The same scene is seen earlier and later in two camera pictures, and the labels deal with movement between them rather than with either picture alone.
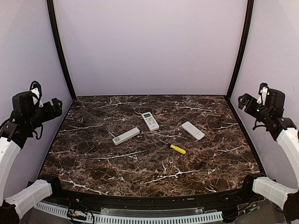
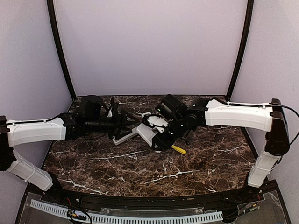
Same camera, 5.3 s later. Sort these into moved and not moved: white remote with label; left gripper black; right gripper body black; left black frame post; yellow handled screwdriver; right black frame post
Moved: left gripper black; right gripper body black
Not moved: white remote with label; left black frame post; right black frame post; yellow handled screwdriver
